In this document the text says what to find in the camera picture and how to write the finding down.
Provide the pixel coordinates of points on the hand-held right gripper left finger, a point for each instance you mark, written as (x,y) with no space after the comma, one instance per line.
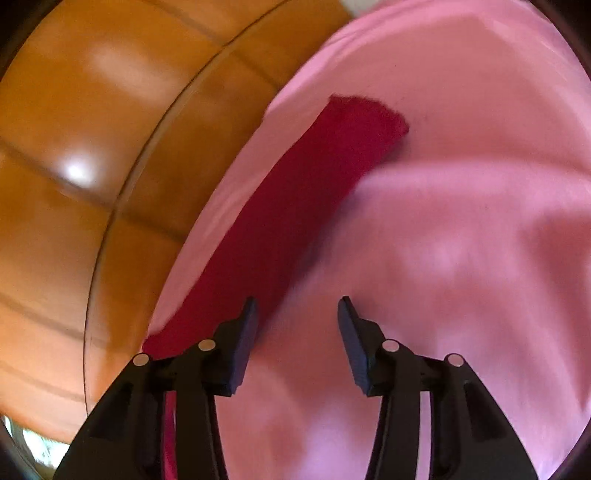
(241,341)

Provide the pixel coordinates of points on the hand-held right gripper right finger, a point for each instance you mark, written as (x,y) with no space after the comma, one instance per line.
(353,341)

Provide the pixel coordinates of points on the dark red cloth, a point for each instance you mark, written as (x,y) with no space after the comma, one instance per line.
(295,194)

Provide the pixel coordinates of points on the pink bed sheet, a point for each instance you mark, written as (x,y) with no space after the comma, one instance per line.
(461,230)

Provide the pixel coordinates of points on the wooden headboard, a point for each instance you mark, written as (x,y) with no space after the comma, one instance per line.
(184,152)

